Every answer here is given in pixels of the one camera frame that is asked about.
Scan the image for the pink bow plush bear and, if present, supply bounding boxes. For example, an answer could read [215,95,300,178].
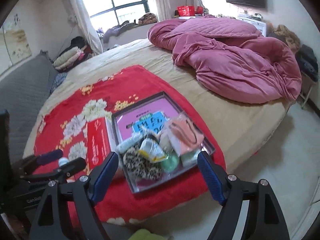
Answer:
[116,132,144,154]

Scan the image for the leopard print fabric pouch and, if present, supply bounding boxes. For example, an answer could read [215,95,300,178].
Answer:
[123,147,162,180]

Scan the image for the yellow white snack packet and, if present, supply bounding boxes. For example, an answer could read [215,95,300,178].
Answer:
[138,134,168,163]

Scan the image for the white green tissue pack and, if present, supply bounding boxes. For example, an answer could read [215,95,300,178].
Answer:
[180,149,201,167]

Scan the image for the clear bag pink item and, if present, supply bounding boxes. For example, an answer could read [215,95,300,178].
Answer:
[164,114,204,157]

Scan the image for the red floral blanket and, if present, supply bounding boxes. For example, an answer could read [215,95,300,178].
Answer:
[33,65,225,225]

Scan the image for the red white cardboard box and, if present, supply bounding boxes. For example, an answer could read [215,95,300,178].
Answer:
[86,117,116,173]

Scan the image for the grey quilted headboard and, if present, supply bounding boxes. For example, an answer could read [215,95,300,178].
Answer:
[1,51,58,163]

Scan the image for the green round object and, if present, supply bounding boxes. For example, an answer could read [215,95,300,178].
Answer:
[160,152,180,173]

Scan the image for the beige bed sheet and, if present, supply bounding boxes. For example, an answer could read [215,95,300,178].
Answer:
[23,38,292,172]

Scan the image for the folded clothes pile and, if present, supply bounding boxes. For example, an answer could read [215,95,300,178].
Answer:
[53,36,94,73]

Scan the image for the white sheer curtain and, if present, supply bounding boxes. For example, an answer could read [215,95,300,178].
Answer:
[66,0,104,55]

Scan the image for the pink quilted duvet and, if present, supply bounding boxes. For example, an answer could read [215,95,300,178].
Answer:
[148,16,302,104]

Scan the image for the dark clothes on chair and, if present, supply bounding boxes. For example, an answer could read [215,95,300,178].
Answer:
[295,44,319,82]

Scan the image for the clothes on window sill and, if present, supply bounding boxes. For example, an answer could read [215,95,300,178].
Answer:
[102,12,158,43]

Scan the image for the brown clothes heap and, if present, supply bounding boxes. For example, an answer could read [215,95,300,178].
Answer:
[273,24,301,54]

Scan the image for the white cabinet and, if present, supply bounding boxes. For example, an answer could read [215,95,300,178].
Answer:
[236,16,267,37]

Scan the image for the red basket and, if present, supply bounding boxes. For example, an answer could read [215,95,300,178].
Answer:
[177,5,195,17]

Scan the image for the wall landscape painting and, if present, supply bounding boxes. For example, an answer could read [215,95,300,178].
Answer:
[0,13,32,74]

